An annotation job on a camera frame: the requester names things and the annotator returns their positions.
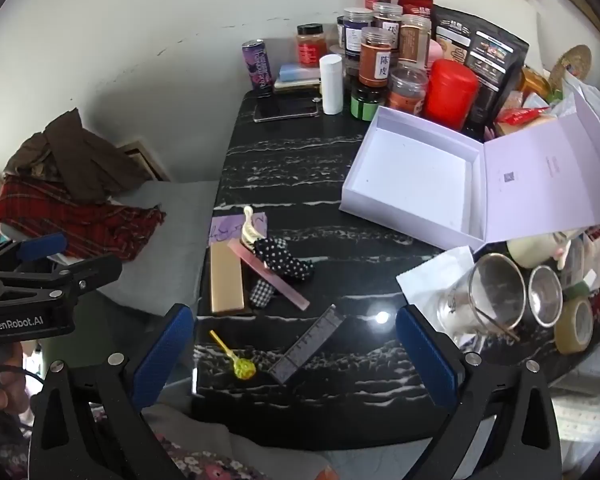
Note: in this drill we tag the orange jar with white label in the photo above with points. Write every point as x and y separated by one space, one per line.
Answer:
372 57

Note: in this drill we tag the framed board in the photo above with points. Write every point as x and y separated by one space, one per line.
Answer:
142 157

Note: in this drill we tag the yellow lollipop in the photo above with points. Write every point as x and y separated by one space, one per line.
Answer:
244 369

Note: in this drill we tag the grey sofa cushion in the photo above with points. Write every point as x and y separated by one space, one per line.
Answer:
180 240

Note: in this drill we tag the jar with brown label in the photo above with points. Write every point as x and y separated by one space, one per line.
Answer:
415 40

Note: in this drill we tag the brown cloth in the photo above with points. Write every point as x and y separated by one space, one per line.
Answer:
80 160

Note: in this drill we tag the black stand-up pouch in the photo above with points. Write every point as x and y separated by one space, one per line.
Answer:
495 60

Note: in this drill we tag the gold round plate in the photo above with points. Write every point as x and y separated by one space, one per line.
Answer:
575 62

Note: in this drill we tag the purple small box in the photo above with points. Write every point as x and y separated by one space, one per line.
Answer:
222 232

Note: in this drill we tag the pink bottle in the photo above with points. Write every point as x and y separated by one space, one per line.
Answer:
434 52

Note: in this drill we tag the red plaid cloth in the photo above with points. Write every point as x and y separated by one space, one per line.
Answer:
80 222

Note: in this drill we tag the purple drink can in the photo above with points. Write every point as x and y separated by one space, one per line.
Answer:
257 67

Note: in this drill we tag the white paper packet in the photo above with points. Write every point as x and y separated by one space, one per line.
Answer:
430 275

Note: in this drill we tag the pink small pouch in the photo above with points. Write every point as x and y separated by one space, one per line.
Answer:
491 132

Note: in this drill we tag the clear tape roll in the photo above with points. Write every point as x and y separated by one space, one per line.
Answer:
572 325

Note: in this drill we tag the smartphone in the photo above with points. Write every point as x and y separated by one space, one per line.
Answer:
285 109

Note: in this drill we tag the red snack packet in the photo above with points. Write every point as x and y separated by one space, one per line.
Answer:
520 116

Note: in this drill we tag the black and green jar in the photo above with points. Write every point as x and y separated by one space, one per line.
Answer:
366 105

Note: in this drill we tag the pink cosmetic box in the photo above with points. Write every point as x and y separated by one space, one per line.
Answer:
292 295

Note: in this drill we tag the lavender gift box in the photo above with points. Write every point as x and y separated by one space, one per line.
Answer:
410 175

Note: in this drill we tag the gold box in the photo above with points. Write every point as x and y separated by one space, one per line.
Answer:
227 280

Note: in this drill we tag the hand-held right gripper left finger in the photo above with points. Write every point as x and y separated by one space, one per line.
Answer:
162 355

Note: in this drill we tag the orange packet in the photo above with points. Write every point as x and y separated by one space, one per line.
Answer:
534 84

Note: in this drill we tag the white printed papers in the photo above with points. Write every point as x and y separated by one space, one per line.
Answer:
585 92

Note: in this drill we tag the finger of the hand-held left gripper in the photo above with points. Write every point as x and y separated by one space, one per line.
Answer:
42 247
85 272

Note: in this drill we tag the white plastic bottle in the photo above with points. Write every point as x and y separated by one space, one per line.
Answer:
331 85

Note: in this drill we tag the jar with purple label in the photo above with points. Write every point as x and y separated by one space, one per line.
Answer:
355 32

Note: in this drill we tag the clear jar with orange label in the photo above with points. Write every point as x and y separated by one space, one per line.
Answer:
406 92

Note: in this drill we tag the blue topped box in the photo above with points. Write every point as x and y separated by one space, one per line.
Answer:
297 72

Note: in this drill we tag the pink lipstick box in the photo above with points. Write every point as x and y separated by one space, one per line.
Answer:
305 347

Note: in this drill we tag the clear jar with white label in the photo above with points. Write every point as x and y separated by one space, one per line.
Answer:
387 17

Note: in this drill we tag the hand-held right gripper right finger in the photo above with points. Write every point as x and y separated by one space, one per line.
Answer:
427 360

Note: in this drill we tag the polka dot hair clip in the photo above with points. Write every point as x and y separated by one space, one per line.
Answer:
280 257

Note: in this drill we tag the small glass cup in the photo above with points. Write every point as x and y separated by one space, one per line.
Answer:
545 295

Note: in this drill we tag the red jar with black lid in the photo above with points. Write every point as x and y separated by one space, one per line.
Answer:
310 45

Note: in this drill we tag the person's left hand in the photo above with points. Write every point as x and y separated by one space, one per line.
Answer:
0 395

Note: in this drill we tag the cream ceramic mug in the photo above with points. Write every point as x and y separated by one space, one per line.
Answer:
535 249

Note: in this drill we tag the red canister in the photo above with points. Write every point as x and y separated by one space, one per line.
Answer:
450 95

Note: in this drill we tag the glass mug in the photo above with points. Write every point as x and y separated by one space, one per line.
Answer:
480 295

